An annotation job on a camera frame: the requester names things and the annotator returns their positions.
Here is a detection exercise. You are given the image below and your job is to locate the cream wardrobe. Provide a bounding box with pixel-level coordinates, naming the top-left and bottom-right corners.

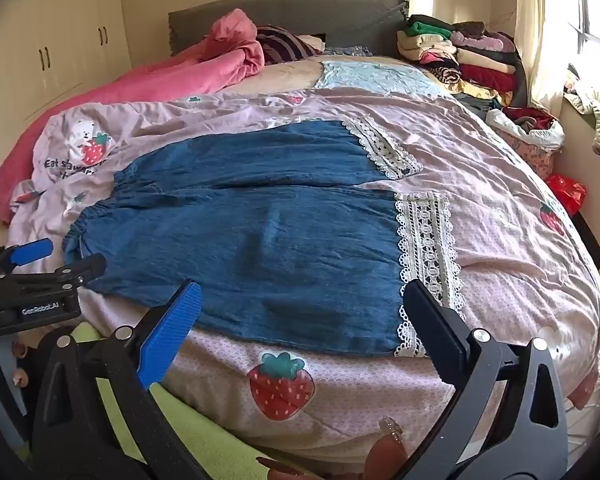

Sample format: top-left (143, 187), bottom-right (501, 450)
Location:
top-left (0, 0), bottom-right (133, 121)

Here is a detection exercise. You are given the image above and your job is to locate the pinkish brown object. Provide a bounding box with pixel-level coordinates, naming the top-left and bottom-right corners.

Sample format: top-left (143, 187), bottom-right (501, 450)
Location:
top-left (257, 417), bottom-right (411, 480)

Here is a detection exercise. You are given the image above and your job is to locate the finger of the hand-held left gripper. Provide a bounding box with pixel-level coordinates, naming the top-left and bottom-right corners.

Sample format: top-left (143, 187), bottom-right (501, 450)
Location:
top-left (10, 253), bottom-right (107, 291)
top-left (0, 238), bottom-right (55, 281)

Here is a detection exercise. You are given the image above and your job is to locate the blue denim pants lace trim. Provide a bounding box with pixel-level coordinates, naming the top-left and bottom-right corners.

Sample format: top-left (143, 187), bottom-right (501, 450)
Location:
top-left (62, 120), bottom-right (465, 358)

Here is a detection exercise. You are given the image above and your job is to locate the stack of folded clothes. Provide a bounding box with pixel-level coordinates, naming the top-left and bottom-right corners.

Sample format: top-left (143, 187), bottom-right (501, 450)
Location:
top-left (396, 14), bottom-right (528, 108)

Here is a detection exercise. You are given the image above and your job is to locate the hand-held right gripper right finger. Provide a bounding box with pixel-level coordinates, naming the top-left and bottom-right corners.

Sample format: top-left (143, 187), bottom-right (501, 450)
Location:
top-left (402, 279), bottom-right (570, 480)

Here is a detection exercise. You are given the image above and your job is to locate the purple striped pillow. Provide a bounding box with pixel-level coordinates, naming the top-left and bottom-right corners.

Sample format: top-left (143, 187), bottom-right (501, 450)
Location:
top-left (255, 25), bottom-right (326, 66)

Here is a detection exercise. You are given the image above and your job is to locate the grey headboard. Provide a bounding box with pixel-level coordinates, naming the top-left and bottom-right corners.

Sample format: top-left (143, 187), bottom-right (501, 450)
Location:
top-left (167, 0), bottom-right (411, 58)

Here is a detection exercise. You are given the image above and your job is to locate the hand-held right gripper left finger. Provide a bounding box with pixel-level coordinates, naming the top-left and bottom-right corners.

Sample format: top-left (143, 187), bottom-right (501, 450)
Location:
top-left (32, 280), bottom-right (203, 480)

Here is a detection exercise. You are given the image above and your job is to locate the floral basket of clothes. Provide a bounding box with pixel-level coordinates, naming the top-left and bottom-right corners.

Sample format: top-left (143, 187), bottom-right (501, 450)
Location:
top-left (485, 106), bottom-right (566, 181)

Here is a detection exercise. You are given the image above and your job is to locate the coral pink blanket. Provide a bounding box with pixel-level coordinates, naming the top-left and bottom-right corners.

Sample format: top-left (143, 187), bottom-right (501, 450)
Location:
top-left (0, 8), bottom-right (266, 223)

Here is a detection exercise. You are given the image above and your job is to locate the pink strawberry print blanket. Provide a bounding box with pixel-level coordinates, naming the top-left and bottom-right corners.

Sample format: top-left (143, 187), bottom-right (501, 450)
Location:
top-left (7, 87), bottom-right (600, 456)

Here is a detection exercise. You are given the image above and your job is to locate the red plastic bag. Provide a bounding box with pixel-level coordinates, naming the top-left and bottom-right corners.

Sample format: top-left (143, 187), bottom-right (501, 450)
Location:
top-left (545, 174), bottom-right (588, 217)

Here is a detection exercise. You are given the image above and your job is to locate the light blue lace cloth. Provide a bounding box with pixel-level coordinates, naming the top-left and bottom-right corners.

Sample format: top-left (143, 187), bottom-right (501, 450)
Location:
top-left (314, 60), bottom-right (451, 98)

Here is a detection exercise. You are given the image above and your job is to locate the cream curtain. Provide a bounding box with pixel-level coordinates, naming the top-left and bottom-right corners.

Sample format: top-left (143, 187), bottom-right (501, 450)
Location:
top-left (515, 0), bottom-right (581, 121)

